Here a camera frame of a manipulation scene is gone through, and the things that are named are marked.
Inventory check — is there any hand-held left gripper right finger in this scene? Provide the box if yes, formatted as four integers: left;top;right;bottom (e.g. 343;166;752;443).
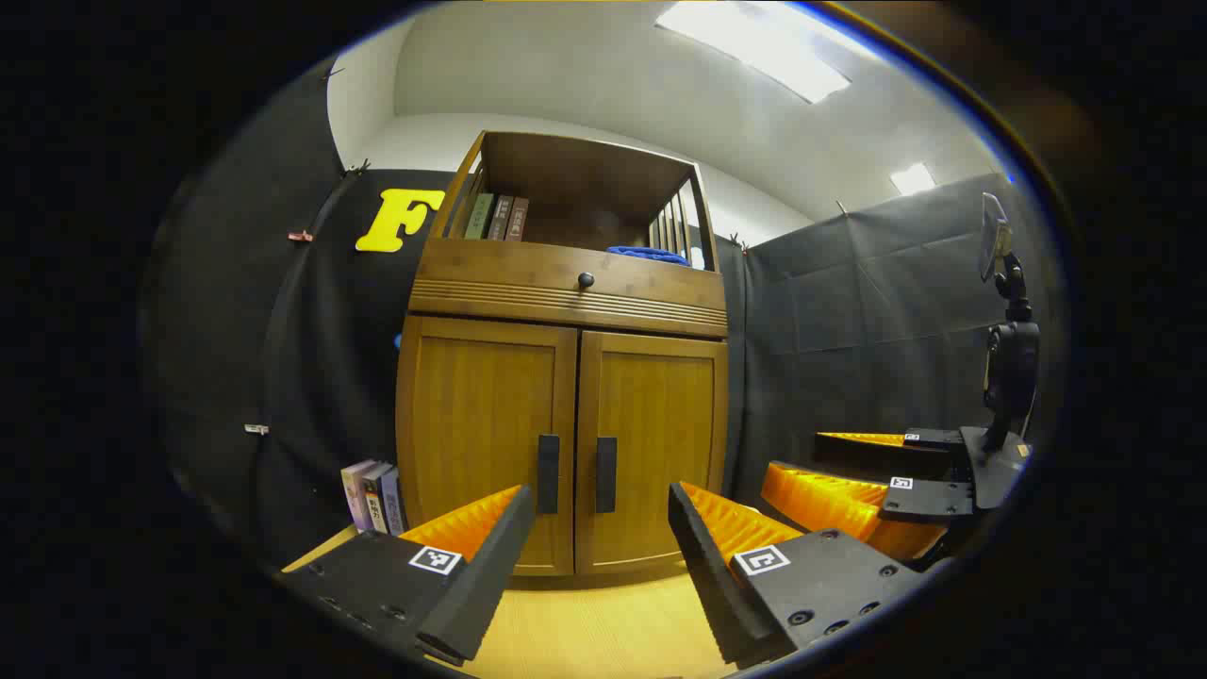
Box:
668;481;930;669

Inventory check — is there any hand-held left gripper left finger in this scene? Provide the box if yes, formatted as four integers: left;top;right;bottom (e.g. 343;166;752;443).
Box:
278;485;537;666

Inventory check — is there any black door handle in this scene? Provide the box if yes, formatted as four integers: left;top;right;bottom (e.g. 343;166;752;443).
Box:
595;437;619;514
537;434;561;515

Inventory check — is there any wooden shoe cabinet door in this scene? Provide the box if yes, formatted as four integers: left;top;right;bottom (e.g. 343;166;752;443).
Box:
575;330;729;574
401;316;578;576

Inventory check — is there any wooden double-door shoe cabinet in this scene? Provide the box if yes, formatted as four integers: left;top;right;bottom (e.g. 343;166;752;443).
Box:
396;130;732;578

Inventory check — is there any wooden cabinet drawer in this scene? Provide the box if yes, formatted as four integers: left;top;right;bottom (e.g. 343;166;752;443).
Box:
408;238;729;339

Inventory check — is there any blue-grey book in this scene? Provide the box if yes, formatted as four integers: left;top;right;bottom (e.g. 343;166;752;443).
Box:
380;467;408;536

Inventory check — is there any dark book with yellow print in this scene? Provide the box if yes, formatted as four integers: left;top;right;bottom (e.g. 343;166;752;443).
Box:
363;462;392;536

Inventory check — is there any lavender book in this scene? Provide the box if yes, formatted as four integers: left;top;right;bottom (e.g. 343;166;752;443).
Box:
340;459;378;531

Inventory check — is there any blue cloth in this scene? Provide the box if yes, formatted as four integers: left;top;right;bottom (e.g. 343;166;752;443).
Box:
606;245;691;267

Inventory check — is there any black backdrop cloth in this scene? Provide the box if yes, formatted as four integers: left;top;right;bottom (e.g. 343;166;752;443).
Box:
141;57;1057;567

